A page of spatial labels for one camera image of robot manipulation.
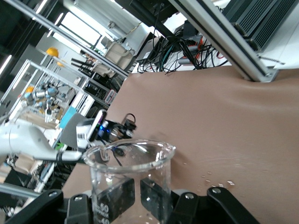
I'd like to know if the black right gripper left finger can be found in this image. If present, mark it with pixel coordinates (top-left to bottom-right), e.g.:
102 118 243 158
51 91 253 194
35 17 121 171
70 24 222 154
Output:
4 178 136 224

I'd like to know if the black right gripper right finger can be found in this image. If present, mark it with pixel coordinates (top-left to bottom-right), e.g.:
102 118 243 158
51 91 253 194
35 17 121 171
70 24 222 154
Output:
140 176 260 224

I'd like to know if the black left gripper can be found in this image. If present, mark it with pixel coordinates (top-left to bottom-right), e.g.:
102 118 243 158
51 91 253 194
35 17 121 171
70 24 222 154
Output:
100 119 138 142

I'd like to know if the steel jigger cup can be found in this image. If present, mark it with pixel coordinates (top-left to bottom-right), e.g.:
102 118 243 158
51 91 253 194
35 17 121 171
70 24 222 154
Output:
109 129 125 143

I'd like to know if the clear glass measuring beaker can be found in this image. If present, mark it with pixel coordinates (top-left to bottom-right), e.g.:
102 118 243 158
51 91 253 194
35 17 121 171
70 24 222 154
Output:
83 139 177 224

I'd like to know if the white plastic container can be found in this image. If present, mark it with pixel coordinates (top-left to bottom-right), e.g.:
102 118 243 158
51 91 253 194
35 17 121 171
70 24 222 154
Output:
102 40 135 71

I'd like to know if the grey blue background robot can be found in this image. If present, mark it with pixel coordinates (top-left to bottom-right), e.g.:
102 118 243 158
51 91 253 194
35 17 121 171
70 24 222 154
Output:
22 83 62 111

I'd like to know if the brown table mat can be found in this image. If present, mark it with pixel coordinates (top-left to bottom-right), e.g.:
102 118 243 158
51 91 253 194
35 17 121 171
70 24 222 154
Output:
62 63 299 224

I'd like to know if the yellow helmet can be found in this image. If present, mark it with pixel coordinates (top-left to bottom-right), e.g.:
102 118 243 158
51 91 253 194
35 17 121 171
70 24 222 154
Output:
45 47 59 58

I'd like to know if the black finned electronics unit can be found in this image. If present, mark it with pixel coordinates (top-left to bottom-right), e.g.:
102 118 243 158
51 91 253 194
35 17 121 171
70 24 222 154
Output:
221 0 299 51

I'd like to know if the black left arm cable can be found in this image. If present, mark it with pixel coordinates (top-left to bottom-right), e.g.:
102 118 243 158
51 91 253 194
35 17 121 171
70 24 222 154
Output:
98 113 138 168

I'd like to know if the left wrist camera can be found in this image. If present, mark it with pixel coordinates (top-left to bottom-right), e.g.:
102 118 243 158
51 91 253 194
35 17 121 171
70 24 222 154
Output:
87 109 108 142

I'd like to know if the tangled cable bundle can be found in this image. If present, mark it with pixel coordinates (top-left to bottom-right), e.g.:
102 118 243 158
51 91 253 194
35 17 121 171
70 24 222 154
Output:
137 9 229 76

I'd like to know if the aluminium cell frame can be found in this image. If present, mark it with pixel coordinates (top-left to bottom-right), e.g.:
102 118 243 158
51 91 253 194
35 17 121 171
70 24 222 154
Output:
0 0 280 199

